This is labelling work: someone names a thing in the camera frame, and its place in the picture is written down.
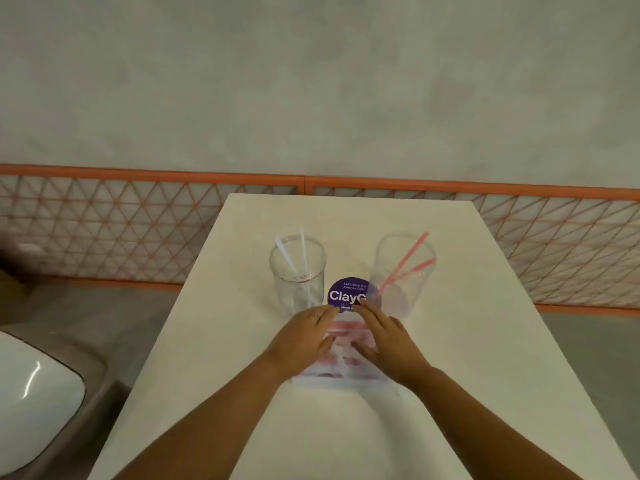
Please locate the person's right forearm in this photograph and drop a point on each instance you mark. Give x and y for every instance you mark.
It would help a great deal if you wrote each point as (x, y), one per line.
(490, 439)

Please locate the orange lattice fence panel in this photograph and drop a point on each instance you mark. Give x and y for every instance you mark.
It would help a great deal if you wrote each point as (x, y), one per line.
(475, 189)
(150, 175)

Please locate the round purple sticker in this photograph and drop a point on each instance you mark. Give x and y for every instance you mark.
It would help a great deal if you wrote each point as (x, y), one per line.
(345, 294)

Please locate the pile of mixed straws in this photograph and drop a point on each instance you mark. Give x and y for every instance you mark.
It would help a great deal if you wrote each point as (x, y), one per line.
(350, 329)

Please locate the brown cardboard box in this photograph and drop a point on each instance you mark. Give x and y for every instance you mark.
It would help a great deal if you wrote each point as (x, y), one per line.
(10, 294)

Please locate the clear plastic bag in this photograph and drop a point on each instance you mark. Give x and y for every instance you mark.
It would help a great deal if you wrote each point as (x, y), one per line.
(350, 384)

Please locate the beige chair with white seat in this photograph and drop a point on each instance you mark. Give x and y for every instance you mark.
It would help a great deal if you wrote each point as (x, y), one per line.
(35, 384)

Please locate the clear jar with pink straws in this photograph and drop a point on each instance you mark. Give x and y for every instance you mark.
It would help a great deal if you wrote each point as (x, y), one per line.
(410, 294)

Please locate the white drinking straw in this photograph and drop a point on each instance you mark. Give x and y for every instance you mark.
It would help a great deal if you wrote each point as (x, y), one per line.
(285, 254)
(303, 249)

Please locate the clear jar with white straws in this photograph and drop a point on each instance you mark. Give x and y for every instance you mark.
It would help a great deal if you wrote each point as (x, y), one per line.
(285, 299)

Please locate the person's right hand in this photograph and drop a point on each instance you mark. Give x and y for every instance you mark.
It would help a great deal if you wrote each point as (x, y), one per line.
(395, 352)

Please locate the person's left forearm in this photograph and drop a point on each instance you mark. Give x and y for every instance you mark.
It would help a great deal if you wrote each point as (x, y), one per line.
(210, 434)

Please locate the pink drinking straw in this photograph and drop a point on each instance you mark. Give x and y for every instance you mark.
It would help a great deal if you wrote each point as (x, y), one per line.
(410, 254)
(415, 268)

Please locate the person's left hand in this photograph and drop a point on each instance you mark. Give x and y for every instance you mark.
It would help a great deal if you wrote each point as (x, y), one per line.
(300, 342)

